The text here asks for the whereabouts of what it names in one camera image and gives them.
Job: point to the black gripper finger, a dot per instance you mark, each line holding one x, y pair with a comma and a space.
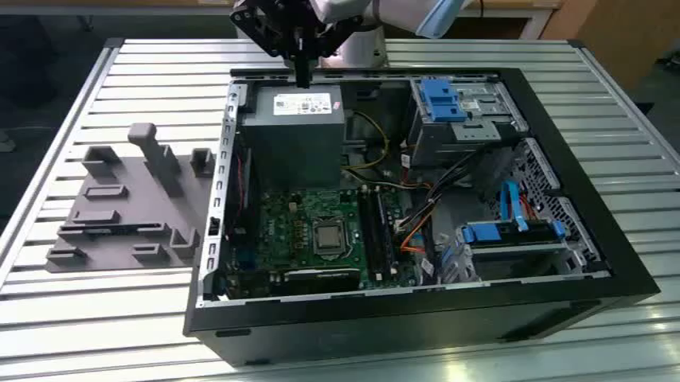
255, 32
339, 37

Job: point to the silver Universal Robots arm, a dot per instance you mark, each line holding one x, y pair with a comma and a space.
363, 47

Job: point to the black RAM slot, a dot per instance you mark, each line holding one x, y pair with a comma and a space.
365, 227

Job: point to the blue drive latch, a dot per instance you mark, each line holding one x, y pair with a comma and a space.
438, 99

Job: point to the grey power supply unit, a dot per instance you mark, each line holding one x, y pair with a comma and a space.
291, 147

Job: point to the wooden desk white legs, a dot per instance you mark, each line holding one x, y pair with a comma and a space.
509, 5

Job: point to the grey metal drive cage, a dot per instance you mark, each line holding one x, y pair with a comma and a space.
478, 131

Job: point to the green motherboard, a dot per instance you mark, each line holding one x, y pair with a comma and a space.
281, 207

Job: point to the grey parts rack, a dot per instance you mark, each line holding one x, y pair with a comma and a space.
132, 191

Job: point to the silver CPU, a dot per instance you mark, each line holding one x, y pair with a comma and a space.
327, 238

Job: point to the brown wooden cabinet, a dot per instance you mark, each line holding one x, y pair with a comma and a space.
611, 32

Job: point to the CPU socket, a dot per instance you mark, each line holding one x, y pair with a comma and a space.
314, 251

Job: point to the grey chair foot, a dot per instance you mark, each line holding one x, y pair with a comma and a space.
7, 143

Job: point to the hard disk in blue carrier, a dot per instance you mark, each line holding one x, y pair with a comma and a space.
484, 234

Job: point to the black graphics card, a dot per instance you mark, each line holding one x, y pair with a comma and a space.
318, 280

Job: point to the grey metal disk bay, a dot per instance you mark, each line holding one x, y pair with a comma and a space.
520, 247

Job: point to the black open PC case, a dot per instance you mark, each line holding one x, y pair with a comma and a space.
371, 330

